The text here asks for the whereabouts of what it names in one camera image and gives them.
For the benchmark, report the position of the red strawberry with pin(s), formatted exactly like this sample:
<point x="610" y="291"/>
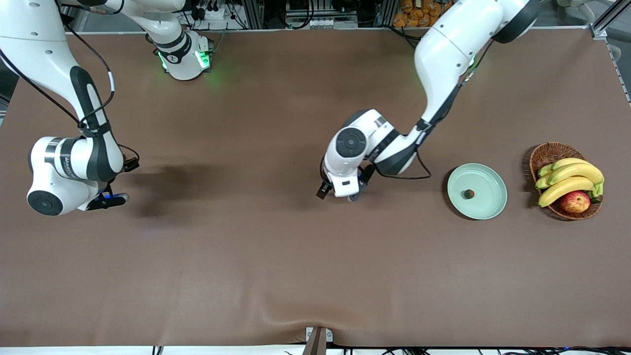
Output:
<point x="469" y="194"/>

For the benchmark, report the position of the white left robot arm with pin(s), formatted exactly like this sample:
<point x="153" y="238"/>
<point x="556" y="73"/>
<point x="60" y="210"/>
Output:
<point x="443" y="54"/>

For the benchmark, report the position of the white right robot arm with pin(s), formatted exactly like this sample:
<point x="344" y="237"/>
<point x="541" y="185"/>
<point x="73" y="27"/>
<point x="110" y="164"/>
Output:
<point x="29" y="44"/>

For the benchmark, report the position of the pale green round plate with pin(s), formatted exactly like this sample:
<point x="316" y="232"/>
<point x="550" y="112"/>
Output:
<point x="485" y="182"/>

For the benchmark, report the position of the large table cover sheet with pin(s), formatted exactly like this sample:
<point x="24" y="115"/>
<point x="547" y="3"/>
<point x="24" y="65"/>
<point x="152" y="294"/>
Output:
<point x="315" y="276"/>

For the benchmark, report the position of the white connector block row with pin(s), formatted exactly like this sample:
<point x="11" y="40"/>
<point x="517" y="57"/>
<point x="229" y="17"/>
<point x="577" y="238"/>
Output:
<point x="320" y="23"/>

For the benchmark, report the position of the bag of orange bread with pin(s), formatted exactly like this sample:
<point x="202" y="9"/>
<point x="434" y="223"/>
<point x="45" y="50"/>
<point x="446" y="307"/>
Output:
<point x="411" y="15"/>

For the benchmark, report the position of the white power strip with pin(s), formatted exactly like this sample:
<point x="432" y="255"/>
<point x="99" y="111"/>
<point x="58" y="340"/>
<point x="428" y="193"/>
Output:
<point x="217" y="14"/>

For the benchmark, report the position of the small greenish banana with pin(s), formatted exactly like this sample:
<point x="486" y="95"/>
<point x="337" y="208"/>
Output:
<point x="542" y="182"/>
<point x="544" y="171"/>

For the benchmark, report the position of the brown wicker basket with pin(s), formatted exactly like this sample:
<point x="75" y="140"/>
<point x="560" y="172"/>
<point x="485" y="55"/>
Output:
<point x="552" y="154"/>

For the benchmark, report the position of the yellow banana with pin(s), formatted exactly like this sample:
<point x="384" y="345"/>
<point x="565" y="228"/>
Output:
<point x="564" y="190"/>
<point x="579" y="171"/>
<point x="567" y="161"/>

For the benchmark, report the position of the red yellow apple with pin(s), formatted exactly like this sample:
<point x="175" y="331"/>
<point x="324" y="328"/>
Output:
<point x="575" y="202"/>

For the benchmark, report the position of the metal table clamp bracket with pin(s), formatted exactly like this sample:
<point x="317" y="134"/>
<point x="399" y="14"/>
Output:
<point x="315" y="342"/>

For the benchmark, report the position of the aluminium frame strut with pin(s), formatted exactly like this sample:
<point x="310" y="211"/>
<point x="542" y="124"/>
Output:
<point x="600" y="29"/>

